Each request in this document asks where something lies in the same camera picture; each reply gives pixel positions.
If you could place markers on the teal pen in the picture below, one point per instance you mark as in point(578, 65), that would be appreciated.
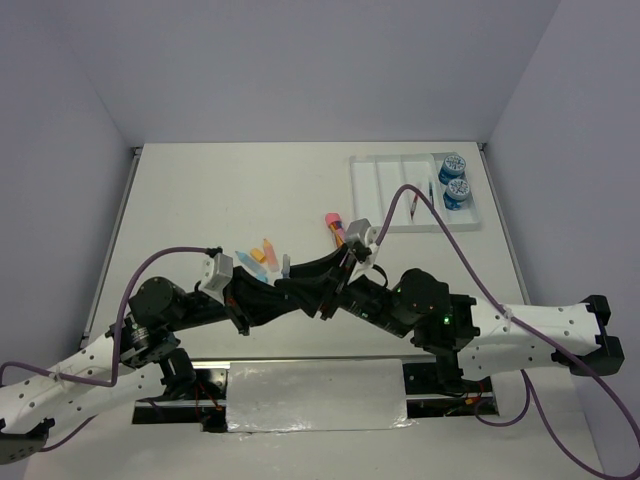
point(431, 194)

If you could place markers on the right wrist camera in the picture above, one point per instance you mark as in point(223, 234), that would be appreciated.
point(361, 237)

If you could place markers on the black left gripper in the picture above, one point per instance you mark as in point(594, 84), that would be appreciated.
point(250, 300)

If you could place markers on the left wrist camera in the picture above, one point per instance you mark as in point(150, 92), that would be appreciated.
point(217, 273)

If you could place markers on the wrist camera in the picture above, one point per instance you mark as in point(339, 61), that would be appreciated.
point(217, 273)
point(361, 237)

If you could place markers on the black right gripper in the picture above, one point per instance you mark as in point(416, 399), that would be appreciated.
point(326, 272)

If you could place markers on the orange highlighter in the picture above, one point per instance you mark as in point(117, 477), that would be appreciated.
point(270, 255)

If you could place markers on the blue highlighter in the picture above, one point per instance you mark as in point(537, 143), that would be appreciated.
point(253, 266)

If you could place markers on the yellow highlighter cap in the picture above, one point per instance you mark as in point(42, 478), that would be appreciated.
point(257, 255)

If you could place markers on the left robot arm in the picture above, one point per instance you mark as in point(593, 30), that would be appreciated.
point(140, 357)

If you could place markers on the red pen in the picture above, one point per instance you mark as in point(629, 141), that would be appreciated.
point(413, 207)

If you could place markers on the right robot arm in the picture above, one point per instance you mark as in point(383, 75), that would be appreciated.
point(469, 338)

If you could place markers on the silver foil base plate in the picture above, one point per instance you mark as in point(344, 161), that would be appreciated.
point(309, 396)

